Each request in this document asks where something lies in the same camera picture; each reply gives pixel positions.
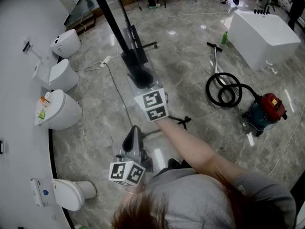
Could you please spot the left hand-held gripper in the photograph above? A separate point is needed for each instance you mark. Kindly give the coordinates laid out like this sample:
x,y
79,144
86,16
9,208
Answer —
x,y
126,173

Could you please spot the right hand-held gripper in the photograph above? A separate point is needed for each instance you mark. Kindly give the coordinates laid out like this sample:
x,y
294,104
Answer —
x,y
153,104

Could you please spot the person's left forearm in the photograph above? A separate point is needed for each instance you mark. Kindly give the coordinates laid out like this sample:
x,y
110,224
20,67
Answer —
x,y
134,188

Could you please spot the person's right forearm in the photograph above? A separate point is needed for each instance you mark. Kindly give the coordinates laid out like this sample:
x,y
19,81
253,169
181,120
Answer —
x,y
188,147

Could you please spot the white power strip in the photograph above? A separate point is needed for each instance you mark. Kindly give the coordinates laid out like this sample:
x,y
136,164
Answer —
x,y
105,61

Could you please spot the person's black trousers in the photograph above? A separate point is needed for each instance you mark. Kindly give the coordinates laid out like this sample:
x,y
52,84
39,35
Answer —
x,y
176,164

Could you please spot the white one-piece toilet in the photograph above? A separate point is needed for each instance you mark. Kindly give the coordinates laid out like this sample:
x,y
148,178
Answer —
x,y
64,111

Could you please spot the white two-piece toilet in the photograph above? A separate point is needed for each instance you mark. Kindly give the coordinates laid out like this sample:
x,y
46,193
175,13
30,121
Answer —
x,y
63,76

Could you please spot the black baseboard strip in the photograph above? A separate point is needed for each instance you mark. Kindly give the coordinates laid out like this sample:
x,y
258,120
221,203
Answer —
x,y
52,151

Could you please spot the white toilet blue sticker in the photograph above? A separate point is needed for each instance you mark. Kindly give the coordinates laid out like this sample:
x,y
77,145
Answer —
x,y
69,194

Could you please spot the white smart toilet black stripe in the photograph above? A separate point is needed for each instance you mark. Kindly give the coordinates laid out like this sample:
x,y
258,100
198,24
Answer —
x,y
68,44

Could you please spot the green plastic bottle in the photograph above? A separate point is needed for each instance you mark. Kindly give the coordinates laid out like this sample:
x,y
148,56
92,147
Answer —
x,y
224,38

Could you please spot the person's grey shirt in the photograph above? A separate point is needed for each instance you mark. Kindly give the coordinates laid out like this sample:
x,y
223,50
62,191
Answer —
x,y
202,204

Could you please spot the wooden step platform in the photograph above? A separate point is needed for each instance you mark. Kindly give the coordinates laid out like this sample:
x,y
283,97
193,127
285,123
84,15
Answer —
x,y
81,15

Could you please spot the green cup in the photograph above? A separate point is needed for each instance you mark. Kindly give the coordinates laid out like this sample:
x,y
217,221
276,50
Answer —
x,y
41,114

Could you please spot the white paper roll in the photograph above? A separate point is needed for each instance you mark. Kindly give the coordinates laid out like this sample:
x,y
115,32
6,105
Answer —
x,y
47,95

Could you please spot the orange box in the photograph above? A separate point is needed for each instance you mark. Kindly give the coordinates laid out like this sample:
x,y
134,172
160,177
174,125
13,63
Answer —
x,y
44,101

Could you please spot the white bathtub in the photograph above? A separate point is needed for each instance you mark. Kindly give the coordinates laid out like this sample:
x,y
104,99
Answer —
x,y
262,34

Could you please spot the red and teal vacuum cleaner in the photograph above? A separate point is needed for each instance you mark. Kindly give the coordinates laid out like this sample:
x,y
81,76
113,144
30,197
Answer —
x,y
271,104

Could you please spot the black bathtub faucet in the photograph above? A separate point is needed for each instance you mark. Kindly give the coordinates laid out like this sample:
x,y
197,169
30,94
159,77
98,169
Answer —
x,y
263,9

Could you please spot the black wall-mounted holder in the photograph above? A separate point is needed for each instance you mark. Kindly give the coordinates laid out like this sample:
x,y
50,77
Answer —
x,y
27,46

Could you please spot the black wall socket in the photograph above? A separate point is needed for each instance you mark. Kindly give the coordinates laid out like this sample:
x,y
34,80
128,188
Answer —
x,y
1,147

